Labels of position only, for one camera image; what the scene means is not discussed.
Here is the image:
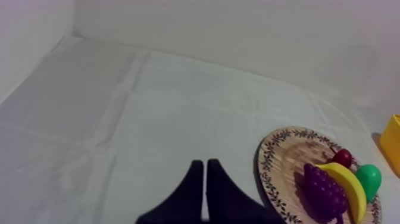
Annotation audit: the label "round wooden board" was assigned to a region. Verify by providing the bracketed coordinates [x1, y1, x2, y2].
[257, 126, 383, 224]

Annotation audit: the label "yellow plastic basket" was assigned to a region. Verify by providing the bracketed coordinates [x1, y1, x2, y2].
[379, 114, 400, 176]

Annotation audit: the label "green toy pear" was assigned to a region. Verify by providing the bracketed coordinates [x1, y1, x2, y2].
[355, 164, 383, 203]

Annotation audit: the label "small red fruit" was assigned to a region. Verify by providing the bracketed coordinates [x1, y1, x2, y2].
[329, 147, 353, 169]

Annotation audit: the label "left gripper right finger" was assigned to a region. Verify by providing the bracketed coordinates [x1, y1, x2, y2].
[205, 158, 287, 224]

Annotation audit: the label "purple toy grapes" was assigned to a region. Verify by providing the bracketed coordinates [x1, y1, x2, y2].
[303, 163, 349, 224]

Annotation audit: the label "yellow toy banana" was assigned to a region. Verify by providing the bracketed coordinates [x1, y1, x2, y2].
[315, 162, 368, 224]

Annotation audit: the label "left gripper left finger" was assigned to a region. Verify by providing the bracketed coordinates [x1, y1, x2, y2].
[135, 160, 205, 224]

